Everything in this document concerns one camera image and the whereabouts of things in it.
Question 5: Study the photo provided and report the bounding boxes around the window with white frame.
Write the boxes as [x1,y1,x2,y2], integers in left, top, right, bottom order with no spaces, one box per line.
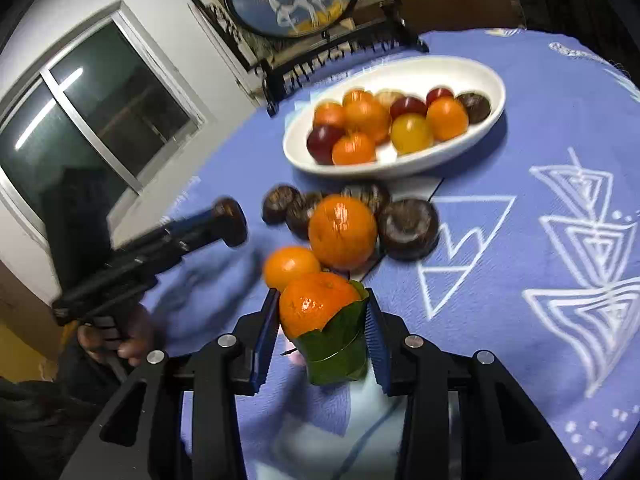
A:
[0,0,217,266]

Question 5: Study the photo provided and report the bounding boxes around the tangerine with green leaf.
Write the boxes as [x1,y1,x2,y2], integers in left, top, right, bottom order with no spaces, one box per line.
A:
[278,272,371,387]

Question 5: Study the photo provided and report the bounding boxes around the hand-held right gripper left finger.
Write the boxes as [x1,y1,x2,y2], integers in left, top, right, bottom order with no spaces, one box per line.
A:
[60,287,282,480]

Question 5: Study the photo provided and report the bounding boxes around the large tangerine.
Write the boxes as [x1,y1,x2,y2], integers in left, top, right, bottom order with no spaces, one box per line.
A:
[308,195,379,271]

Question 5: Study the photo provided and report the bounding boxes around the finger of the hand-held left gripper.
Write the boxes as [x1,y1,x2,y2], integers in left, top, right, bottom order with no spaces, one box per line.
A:
[124,231,232,282]
[111,208,224,262]

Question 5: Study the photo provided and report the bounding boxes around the white oval plate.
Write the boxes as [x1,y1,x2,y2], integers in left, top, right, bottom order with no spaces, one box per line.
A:
[282,56,506,179]

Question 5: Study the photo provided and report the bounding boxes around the dark brown mangosteen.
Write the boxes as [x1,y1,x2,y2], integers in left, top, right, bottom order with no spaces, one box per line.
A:
[212,197,249,249]
[262,185,303,226]
[286,192,323,241]
[377,198,441,262]
[341,181,392,216]
[456,91,493,125]

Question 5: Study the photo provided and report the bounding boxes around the person's left hand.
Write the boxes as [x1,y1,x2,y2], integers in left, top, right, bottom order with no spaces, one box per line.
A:
[76,304,154,368]

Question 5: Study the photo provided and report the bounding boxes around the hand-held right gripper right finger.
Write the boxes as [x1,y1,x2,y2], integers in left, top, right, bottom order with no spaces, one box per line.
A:
[364,287,583,480]

